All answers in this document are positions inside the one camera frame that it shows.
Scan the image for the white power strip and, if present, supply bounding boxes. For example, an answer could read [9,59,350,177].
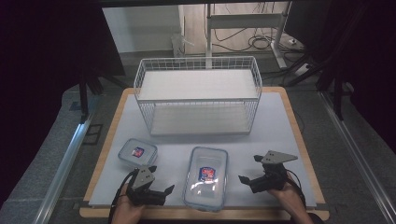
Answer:
[293,63,312,77]

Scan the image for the tangle of black floor cables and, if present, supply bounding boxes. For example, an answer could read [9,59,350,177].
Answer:
[214,27,283,53]

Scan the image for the large rectangular clear food container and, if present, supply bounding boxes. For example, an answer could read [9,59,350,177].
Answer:
[182,146,229,213]

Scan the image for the person's left hand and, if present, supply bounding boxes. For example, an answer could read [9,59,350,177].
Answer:
[111,183,146,224]

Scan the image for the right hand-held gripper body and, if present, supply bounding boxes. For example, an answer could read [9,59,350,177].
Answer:
[249,150,299,194]

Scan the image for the small square clear food container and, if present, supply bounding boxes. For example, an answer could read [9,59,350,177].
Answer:
[117,138,159,166]

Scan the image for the white metal desk frame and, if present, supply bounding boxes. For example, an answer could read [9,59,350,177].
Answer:
[205,2,290,70]

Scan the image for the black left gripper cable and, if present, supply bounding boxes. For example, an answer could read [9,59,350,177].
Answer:
[107,170,138,224]

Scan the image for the white plastic bag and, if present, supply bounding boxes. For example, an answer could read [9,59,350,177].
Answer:
[170,33,194,58]

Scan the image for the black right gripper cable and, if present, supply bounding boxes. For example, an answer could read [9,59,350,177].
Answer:
[284,168,308,209]

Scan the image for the person's right hand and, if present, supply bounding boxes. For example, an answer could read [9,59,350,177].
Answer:
[267,174,307,216]

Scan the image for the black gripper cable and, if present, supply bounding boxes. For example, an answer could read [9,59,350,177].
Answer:
[107,170,138,224]
[284,168,308,209]

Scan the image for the black metal stand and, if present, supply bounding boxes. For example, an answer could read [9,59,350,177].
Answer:
[316,54,354,121]
[78,70,106,125]

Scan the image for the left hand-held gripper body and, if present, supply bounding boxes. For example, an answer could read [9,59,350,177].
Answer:
[125,165,167,206]

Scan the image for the dark curtain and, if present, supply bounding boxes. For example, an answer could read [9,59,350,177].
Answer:
[306,0,396,146]
[0,0,126,206]

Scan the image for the aluminium floor rail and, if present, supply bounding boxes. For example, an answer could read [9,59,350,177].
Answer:
[33,117,95,224]
[319,91,396,224]

